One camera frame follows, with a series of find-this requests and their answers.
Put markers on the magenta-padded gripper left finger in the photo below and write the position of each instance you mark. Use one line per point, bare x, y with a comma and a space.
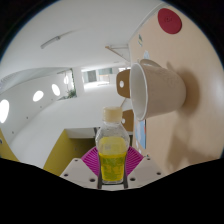
80, 171

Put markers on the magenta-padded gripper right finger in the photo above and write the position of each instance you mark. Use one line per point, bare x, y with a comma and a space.
141, 170

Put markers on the clear bottle with yellow drink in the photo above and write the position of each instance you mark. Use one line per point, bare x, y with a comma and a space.
112, 156

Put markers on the green potted plant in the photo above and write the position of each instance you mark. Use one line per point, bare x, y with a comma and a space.
70, 94

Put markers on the cream ceramic mug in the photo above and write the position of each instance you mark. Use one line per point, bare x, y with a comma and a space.
160, 90

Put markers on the group of round ceiling lights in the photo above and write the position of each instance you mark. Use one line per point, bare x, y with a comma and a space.
37, 96

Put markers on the white paper card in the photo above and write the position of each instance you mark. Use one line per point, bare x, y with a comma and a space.
146, 55

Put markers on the wooden stair handrail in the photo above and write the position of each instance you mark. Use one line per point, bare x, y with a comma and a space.
116, 47

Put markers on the flat round red coaster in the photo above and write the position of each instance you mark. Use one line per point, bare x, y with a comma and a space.
169, 21

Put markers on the long grey wall lamp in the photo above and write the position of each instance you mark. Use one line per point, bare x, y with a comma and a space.
50, 42

